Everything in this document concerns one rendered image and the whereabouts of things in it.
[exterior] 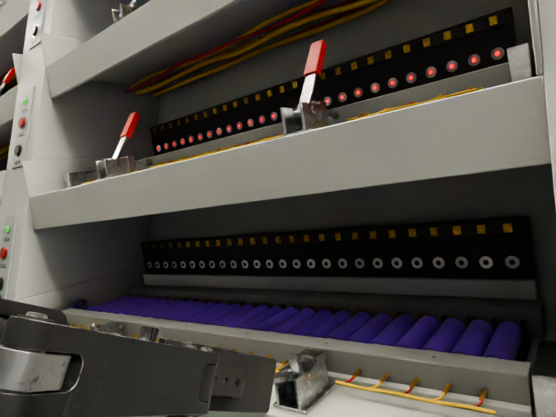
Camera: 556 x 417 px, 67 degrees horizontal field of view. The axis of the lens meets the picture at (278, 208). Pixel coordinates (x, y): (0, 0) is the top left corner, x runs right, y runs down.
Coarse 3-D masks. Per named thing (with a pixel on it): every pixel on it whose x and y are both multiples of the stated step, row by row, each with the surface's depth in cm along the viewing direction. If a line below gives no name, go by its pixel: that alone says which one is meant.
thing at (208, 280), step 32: (64, 288) 61; (96, 288) 64; (128, 288) 69; (256, 288) 53; (288, 288) 50; (320, 288) 47; (352, 288) 45; (384, 288) 43; (416, 288) 41; (448, 288) 39; (480, 288) 37; (512, 288) 36; (544, 352) 25; (544, 384) 23; (160, 416) 36; (224, 416) 31; (256, 416) 29; (288, 416) 28; (320, 416) 27; (352, 416) 26; (384, 416) 26; (416, 416) 25; (448, 416) 25; (480, 416) 24; (544, 416) 23
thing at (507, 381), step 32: (96, 320) 51; (128, 320) 48; (160, 320) 46; (256, 352) 36; (288, 352) 34; (352, 352) 30; (384, 352) 29; (416, 352) 29; (448, 352) 28; (352, 384) 29; (416, 384) 28; (448, 384) 26; (480, 384) 25; (512, 384) 24
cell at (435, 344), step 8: (448, 320) 34; (456, 320) 34; (440, 328) 33; (448, 328) 33; (456, 328) 33; (464, 328) 34; (432, 336) 32; (440, 336) 32; (448, 336) 32; (456, 336) 32; (432, 344) 30; (440, 344) 30; (448, 344) 31
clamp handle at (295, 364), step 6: (294, 360) 29; (294, 366) 29; (300, 366) 29; (282, 372) 28; (288, 372) 29; (294, 372) 29; (300, 372) 29; (276, 378) 27; (282, 378) 27; (288, 378) 28; (294, 378) 28
